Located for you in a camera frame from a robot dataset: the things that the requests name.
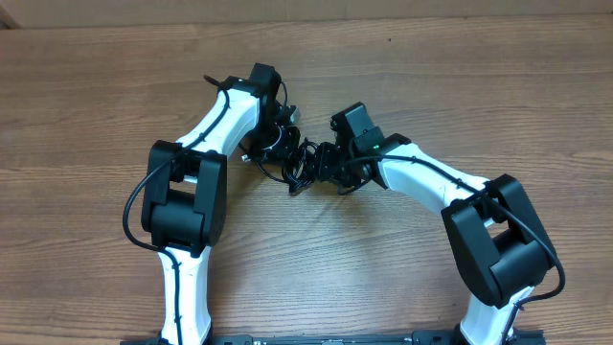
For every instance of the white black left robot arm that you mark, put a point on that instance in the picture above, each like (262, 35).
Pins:
(185, 199)

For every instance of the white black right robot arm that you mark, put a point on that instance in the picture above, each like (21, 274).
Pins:
(501, 249)

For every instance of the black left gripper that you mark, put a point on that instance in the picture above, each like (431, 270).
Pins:
(291, 135)

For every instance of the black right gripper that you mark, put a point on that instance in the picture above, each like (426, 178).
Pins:
(324, 170)

